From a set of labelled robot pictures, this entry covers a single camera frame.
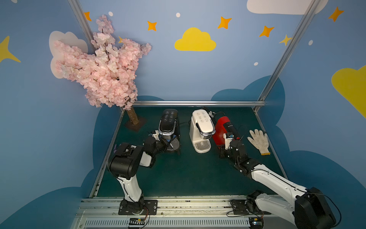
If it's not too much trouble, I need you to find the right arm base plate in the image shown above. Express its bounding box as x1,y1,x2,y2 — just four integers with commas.
230,198,271,215

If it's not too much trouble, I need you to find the white knit work glove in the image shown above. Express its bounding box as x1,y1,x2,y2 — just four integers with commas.
247,129,270,156

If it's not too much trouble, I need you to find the black coffee machine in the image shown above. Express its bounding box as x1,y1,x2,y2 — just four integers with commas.
158,108,181,154

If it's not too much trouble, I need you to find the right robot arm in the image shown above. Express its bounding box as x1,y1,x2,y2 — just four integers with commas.
219,140,340,229

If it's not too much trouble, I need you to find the white coffee machine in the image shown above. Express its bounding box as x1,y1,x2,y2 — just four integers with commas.
189,109,216,154

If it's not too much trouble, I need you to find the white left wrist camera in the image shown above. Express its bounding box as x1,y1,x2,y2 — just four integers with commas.
152,130,160,141

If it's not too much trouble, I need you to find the pink cherry blossom tree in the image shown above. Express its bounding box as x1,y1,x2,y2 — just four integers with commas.
53,15,152,130

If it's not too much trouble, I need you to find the black power cable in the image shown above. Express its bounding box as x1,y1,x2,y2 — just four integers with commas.
207,110,228,121

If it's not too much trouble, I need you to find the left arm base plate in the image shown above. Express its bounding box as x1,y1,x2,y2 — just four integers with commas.
118,199,158,215

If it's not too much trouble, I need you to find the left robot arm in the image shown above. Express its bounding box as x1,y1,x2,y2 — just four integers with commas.
108,136,172,203

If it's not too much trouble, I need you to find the red coffee machine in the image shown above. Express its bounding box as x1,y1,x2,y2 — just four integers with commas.
213,116,241,146

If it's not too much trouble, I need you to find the aluminium frame rail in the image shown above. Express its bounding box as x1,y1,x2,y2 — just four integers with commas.
134,100,266,107

